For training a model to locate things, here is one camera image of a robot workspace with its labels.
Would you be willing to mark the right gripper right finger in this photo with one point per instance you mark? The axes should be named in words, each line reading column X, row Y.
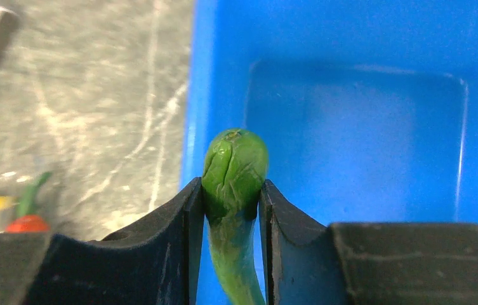
column 306, row 262

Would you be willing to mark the red chili pepper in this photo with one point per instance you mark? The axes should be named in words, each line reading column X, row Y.
column 27, row 220

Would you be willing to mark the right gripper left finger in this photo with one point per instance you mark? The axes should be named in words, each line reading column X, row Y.
column 154, row 260

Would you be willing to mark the blue plastic bin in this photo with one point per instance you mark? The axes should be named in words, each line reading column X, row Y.
column 369, row 109

